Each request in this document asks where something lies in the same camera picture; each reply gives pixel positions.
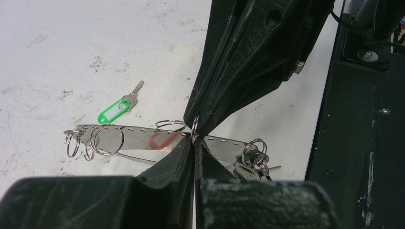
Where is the metal key holder ring plate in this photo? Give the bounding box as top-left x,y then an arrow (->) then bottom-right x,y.
64,120 -> 273,180

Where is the green tagged key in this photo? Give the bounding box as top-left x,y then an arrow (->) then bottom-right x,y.
97,80 -> 144,124

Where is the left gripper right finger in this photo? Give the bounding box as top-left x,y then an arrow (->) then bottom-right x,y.
194,138 -> 341,229

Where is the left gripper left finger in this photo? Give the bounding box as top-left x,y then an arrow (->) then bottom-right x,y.
0,137 -> 194,229

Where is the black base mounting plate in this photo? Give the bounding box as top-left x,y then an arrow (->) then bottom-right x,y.
305,0 -> 405,229

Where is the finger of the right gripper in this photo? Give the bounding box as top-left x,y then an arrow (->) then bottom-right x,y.
197,0 -> 334,136
183,0 -> 249,133

